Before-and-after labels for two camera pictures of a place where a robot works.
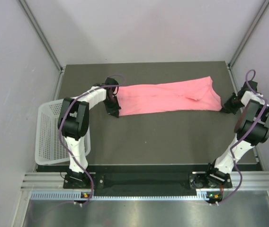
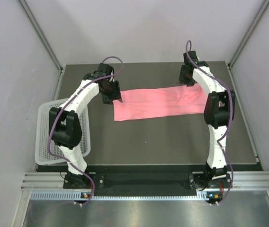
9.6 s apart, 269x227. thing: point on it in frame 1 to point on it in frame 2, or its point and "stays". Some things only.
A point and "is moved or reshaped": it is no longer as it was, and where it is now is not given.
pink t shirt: (192, 94) is moved or reshaped
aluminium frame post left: (58, 62) stays
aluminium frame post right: (262, 9) stays
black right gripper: (227, 108) to (188, 83)
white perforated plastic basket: (49, 147) stays
